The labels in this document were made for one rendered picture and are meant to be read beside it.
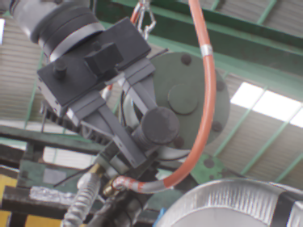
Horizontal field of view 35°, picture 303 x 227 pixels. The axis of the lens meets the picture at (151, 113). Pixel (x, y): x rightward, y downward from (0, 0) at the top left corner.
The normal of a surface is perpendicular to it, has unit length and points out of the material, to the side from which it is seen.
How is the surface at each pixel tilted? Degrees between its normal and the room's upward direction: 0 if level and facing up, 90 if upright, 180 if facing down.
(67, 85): 115
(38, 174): 90
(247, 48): 180
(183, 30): 180
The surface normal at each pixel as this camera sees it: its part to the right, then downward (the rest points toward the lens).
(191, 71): 0.23, -0.26
